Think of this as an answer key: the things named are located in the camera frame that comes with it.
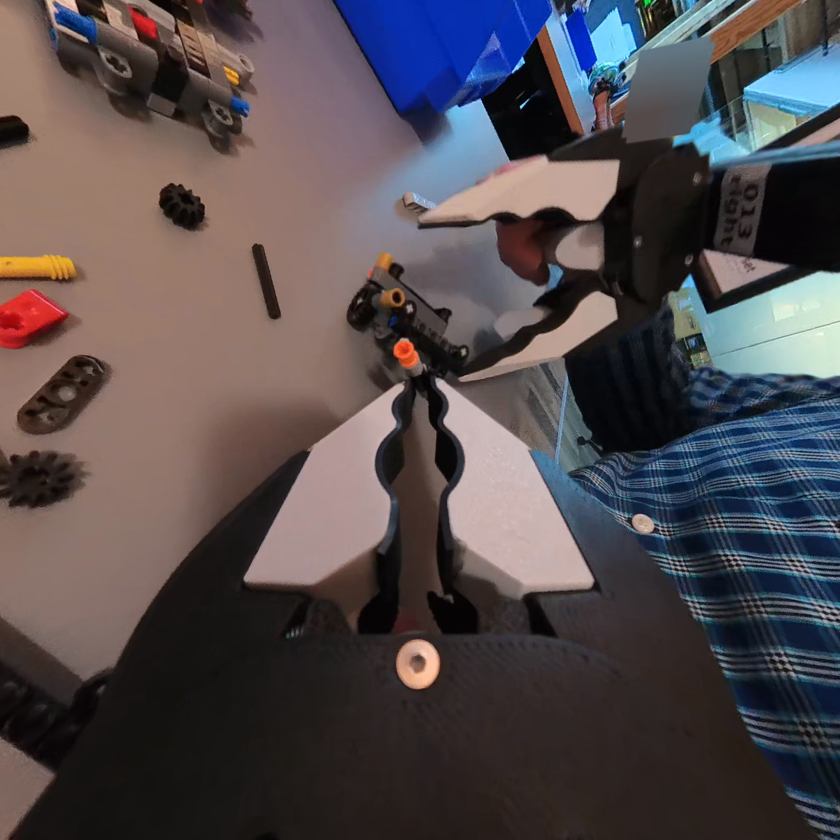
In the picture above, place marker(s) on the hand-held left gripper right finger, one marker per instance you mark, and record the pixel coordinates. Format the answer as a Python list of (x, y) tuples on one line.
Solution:
[(512, 525)]

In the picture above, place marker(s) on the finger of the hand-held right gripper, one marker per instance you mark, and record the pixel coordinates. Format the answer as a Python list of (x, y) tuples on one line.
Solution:
[(525, 190), (564, 334)]

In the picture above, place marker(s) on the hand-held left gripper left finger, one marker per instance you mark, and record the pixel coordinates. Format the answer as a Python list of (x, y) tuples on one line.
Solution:
[(315, 525)]

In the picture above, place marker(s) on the small lego engine assembly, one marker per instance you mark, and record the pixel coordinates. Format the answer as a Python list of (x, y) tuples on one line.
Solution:
[(400, 315)]

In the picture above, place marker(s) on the person's right forearm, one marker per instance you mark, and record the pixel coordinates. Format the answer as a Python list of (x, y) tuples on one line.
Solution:
[(623, 380)]

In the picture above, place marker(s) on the light grey lego beam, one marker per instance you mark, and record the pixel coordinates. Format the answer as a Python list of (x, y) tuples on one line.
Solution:
[(417, 201)]

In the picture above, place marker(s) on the short black lego axle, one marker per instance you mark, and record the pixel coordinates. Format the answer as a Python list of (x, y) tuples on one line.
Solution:
[(266, 282)]

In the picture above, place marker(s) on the large black lego gear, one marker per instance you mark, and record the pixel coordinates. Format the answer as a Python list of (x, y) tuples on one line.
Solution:
[(39, 479)]

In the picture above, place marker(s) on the black three-hole lego liftarm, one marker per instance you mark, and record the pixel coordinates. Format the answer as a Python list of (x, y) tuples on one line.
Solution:
[(62, 394)]

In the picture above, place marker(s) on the small black lego gear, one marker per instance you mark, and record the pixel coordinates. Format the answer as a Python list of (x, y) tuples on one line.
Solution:
[(182, 205)]

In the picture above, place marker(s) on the red lego connector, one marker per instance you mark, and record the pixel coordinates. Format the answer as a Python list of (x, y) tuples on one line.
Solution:
[(26, 318)]

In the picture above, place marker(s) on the yellow lego axle pin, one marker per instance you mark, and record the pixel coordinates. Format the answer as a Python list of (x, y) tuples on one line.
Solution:
[(33, 266)]

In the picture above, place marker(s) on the large lego chassis assembly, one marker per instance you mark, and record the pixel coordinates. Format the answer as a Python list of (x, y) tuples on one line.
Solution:
[(131, 59)]

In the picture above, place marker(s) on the black ribbed lego rod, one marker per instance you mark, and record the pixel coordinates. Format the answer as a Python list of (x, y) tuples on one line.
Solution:
[(10, 130)]

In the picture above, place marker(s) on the person's right hand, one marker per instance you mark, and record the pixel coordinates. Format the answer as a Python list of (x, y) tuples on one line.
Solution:
[(522, 253)]

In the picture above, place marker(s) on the large blue plastic bin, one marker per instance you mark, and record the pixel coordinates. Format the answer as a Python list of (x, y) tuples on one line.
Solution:
[(446, 46)]

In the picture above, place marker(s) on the person's blue plaid shirt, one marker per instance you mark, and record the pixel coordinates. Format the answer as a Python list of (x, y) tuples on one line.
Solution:
[(722, 525)]

